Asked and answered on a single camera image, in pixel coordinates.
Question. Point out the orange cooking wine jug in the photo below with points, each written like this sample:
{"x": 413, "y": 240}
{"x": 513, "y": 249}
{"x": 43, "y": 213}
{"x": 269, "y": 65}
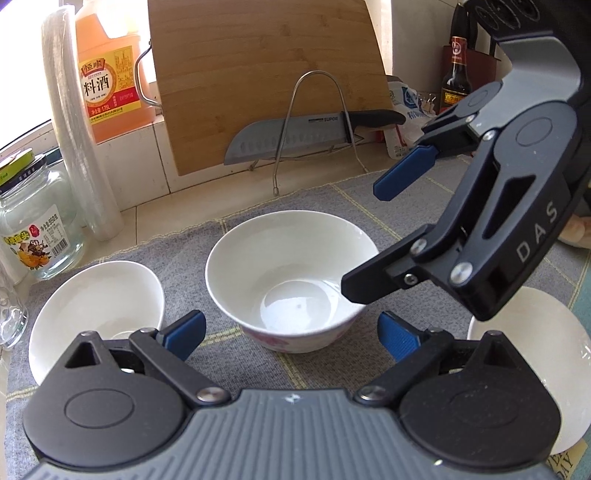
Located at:
{"x": 109, "y": 41}

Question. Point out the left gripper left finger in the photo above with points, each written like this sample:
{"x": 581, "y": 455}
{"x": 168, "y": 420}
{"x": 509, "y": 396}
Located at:
{"x": 163, "y": 354}

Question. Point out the steel wire knife rack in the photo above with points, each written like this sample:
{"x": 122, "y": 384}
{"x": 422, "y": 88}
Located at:
{"x": 279, "y": 150}

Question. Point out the plastic wrap roll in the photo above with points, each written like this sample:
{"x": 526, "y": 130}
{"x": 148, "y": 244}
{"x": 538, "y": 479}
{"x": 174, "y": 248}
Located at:
{"x": 90, "y": 186}

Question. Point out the clear glass mug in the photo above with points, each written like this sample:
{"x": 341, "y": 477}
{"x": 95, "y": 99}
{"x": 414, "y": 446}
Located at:
{"x": 13, "y": 313}

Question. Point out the right hand in glove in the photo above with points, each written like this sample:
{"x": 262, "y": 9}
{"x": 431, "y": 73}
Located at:
{"x": 576, "y": 232}

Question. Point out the grey checked table mat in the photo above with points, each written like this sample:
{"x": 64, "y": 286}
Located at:
{"x": 234, "y": 359}

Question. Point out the dark soy sauce bottle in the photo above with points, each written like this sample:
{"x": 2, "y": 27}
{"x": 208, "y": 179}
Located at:
{"x": 456, "y": 85}

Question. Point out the grey knife black handle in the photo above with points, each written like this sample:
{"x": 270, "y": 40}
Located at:
{"x": 305, "y": 134}

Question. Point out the white blue salt bag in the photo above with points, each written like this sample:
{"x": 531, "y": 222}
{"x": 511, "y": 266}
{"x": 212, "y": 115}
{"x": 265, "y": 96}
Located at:
{"x": 418, "y": 110}

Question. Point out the bamboo cutting board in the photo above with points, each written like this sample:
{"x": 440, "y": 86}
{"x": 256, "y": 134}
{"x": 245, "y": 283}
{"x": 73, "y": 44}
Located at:
{"x": 221, "y": 65}

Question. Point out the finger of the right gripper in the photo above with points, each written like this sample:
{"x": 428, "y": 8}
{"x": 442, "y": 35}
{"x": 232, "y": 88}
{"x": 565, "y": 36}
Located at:
{"x": 412, "y": 167}
{"x": 400, "y": 267}

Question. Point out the plain white bowl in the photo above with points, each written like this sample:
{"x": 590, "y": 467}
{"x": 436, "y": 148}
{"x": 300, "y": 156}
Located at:
{"x": 114, "y": 298}

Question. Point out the glass jar green lid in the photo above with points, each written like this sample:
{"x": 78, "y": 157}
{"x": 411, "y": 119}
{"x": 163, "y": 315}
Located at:
{"x": 39, "y": 218}

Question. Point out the white bowl pink flowers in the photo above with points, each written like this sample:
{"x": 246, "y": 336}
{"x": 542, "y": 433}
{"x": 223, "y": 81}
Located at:
{"x": 279, "y": 277}

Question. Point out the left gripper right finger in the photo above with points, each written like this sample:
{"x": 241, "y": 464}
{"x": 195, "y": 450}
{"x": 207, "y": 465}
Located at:
{"x": 417, "y": 356}

